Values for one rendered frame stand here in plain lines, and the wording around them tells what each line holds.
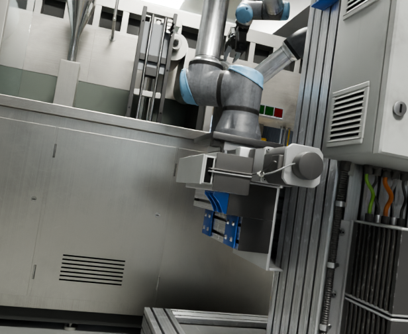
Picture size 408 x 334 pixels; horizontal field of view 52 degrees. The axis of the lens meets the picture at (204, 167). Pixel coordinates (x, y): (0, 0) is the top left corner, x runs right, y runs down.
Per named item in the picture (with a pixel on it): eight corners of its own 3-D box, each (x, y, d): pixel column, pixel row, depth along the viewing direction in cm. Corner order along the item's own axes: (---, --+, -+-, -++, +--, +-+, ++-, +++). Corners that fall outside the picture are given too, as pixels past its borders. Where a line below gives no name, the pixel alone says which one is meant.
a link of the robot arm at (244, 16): (259, 6, 170) (265, -3, 178) (233, 6, 173) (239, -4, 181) (260, 25, 175) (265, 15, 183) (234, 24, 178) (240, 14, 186)
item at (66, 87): (44, 112, 195) (65, -6, 199) (48, 116, 209) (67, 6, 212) (75, 118, 199) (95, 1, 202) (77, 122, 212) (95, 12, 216)
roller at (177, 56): (157, 56, 206) (161, 28, 207) (151, 69, 230) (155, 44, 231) (185, 62, 209) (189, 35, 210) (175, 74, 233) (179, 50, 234)
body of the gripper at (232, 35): (241, 40, 205) (250, 18, 197) (242, 50, 200) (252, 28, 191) (226, 36, 204) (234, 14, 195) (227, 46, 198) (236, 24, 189)
